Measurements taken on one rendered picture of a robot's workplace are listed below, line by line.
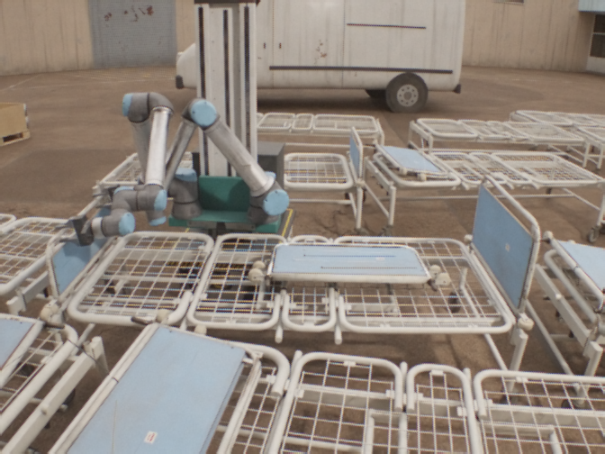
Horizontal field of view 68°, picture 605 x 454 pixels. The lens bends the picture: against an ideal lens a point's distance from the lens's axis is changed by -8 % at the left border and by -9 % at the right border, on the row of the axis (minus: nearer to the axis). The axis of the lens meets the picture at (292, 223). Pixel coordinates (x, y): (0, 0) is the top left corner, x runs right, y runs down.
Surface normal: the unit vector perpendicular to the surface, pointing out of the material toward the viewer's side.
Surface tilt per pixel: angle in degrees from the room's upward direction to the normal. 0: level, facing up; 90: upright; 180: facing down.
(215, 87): 90
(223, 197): 90
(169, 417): 7
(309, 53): 88
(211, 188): 90
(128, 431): 7
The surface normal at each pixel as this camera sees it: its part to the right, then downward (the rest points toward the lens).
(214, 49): -0.13, 0.39
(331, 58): 0.08, 0.36
